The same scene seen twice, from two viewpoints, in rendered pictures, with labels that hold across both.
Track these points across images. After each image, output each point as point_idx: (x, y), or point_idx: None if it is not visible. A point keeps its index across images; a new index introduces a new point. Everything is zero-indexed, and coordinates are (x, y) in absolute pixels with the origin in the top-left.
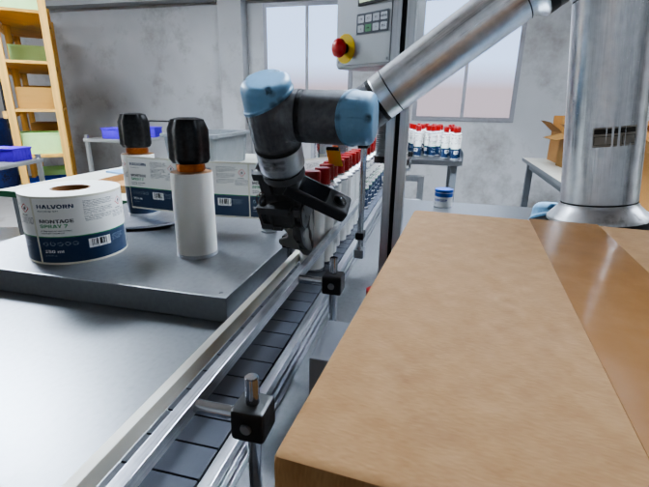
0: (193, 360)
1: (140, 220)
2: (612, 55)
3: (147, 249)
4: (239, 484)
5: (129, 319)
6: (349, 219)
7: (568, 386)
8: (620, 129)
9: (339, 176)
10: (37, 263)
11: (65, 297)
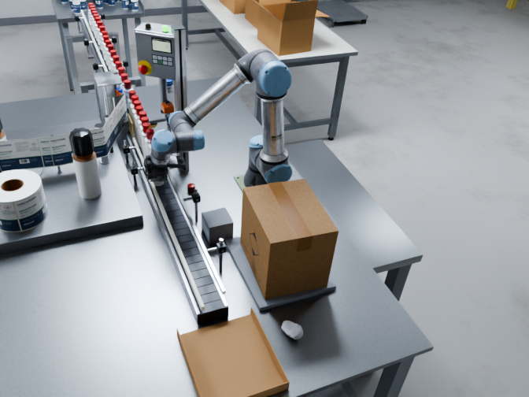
0: (177, 243)
1: None
2: (274, 118)
3: (59, 201)
4: None
5: (100, 239)
6: None
7: (287, 227)
8: (278, 135)
9: None
10: (16, 232)
11: (51, 243)
